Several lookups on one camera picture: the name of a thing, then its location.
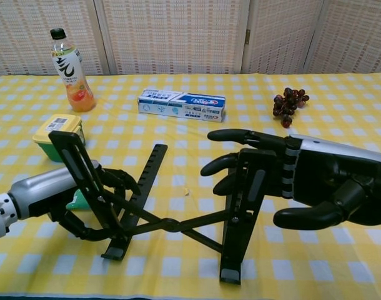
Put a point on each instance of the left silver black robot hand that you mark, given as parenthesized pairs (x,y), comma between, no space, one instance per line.
(43,190)

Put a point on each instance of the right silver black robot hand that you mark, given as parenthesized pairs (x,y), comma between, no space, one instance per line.
(334,175)

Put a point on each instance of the black folding laptop stand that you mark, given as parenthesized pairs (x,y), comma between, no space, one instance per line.
(173,223)

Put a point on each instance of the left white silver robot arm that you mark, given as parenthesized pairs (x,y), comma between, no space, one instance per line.
(3,215)

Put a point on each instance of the yellow white checkered tablecloth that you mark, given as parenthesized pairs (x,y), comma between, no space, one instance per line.
(303,256)

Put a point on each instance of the green foil sachet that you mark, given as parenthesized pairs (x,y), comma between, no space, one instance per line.
(75,203)

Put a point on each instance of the green container with yellow lid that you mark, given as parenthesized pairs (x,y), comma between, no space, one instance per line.
(57,125)

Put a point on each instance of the dark red grape bunch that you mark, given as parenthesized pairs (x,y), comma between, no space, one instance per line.
(287,103)

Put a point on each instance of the orange drink plastic bottle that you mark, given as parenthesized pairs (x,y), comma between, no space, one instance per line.
(73,78)

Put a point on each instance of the small yellow crumb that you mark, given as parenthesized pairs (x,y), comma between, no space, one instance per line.
(187,192)

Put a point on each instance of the blue white toothpaste box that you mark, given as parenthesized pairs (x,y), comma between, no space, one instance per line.
(181,104)

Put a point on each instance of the beige woven folding screen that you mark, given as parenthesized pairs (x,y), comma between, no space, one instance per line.
(175,34)

